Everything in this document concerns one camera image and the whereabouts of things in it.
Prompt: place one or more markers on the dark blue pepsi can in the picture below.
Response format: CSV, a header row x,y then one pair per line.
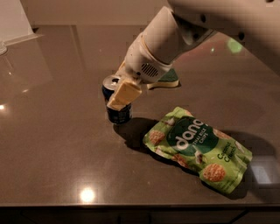
x,y
108,88

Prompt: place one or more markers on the green and yellow sponge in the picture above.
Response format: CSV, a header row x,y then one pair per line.
x,y
169,80

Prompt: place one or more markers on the green rice chips bag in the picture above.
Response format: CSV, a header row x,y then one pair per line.
x,y
219,159

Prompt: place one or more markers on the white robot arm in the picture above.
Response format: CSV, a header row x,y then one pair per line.
x,y
185,24

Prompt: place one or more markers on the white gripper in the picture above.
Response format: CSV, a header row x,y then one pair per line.
x,y
140,63

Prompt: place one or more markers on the white object at left edge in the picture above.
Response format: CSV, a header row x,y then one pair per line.
x,y
14,25

